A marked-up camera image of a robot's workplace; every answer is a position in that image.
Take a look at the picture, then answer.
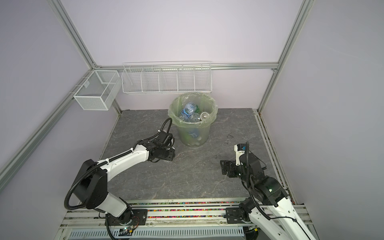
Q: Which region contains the clear bottle blue pink label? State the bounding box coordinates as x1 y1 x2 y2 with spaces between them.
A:
179 102 198 122

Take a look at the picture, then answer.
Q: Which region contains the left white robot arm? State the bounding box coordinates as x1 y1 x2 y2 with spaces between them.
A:
64 118 175 226

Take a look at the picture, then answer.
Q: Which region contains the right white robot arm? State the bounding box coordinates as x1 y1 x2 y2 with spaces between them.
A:
220 143 315 240

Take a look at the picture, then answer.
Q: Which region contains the green lined mesh waste bin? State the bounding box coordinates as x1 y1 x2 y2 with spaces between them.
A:
168 92 218 148

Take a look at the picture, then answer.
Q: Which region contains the small white mesh basket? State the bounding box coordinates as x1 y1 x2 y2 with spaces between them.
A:
74 70 122 111

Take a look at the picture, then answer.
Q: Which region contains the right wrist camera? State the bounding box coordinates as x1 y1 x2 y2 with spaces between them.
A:
234 144 246 166

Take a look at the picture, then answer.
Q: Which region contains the long white wire shelf basket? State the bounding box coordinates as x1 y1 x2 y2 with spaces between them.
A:
122 61 213 94

